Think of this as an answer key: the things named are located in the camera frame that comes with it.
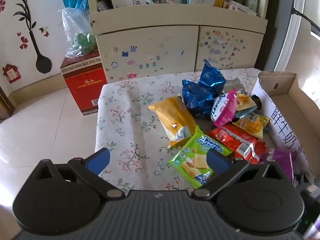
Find white paper box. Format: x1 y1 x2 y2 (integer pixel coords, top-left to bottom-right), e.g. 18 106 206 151
229 1 257 15

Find clear plastic bag with greens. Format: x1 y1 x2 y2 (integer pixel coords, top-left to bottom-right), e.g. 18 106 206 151
61 7 98 59

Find red house wall sticker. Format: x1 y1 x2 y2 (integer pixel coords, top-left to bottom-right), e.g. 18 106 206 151
2 64 19 83

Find purple snack packet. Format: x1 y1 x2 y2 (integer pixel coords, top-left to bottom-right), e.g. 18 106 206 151
260 148 294 183

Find white window frame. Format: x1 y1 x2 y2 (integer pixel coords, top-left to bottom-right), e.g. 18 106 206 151
274 0 320 85

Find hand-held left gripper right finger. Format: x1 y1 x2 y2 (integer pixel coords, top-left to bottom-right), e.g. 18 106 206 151
191 149 293 200

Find yellow cartoon snack packet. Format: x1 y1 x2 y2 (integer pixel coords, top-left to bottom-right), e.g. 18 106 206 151
232 112 270 139

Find silver foil packet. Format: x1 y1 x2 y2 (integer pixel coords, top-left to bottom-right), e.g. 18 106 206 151
224 77 248 95

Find pink snack packet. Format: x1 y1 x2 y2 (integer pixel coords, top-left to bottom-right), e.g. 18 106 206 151
211 89 238 128

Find blue foil snack packet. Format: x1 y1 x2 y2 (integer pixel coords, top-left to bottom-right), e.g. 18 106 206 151
182 79 218 117
199 59 227 95

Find red snack packet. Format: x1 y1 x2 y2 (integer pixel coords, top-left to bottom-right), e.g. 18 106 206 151
207 124 269 164

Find light blue snack packet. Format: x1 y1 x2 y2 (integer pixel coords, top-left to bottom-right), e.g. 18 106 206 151
234 110 252 119

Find small yellow snack packet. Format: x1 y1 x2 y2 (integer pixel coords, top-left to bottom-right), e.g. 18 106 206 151
236 93 257 112

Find black cable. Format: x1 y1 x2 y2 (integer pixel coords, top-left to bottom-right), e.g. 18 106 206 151
290 0 320 40

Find white cardboard box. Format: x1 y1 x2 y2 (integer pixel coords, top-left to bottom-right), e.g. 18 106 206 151
250 71 320 183

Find orange snack packet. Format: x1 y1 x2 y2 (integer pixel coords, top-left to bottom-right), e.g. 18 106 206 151
147 96 197 150

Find green snack packet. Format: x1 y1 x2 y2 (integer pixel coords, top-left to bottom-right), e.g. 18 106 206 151
168 125 233 189

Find red carton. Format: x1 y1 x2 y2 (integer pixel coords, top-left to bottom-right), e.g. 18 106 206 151
60 54 108 116

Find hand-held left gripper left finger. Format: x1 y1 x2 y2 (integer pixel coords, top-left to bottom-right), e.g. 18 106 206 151
27 148 125 201

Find black vine wall decal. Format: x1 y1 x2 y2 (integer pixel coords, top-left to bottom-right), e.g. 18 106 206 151
0 0 53 74

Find beige cabinet with stickers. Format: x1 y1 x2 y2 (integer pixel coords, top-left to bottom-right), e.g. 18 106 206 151
85 0 272 84

